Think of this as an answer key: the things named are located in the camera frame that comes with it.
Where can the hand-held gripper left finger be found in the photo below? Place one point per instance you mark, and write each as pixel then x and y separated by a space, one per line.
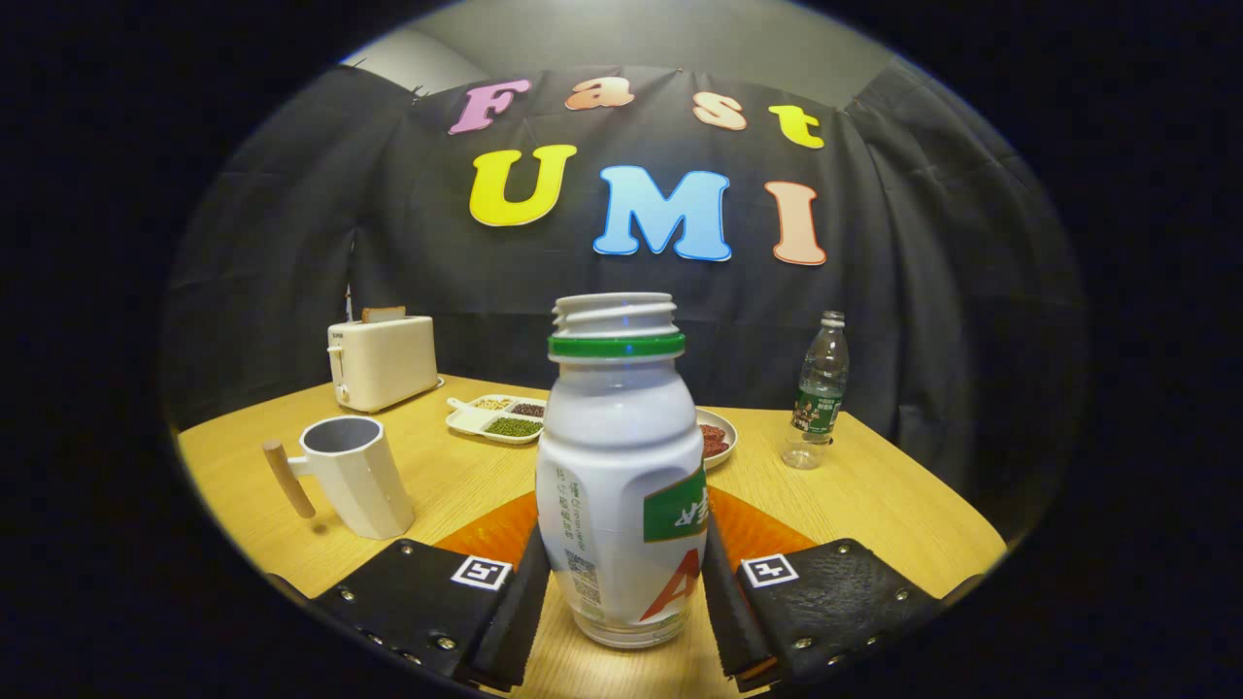
pixel 515 621

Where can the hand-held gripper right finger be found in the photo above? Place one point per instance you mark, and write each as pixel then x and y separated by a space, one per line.
pixel 723 612

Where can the white juice bottle green label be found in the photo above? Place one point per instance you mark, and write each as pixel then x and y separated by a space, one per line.
pixel 612 437

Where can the clear plastic water bottle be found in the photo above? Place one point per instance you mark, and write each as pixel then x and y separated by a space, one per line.
pixel 818 388

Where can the wooden table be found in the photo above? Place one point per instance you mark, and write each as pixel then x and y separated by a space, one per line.
pixel 466 476

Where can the white round plate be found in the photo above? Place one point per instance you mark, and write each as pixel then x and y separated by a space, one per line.
pixel 731 432

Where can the white divided tray of beans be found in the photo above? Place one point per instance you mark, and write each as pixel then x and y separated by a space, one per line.
pixel 466 419

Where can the cream toaster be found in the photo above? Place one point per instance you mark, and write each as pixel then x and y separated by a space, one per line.
pixel 384 364

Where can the toast slice in toaster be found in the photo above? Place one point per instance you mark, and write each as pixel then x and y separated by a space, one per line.
pixel 384 314

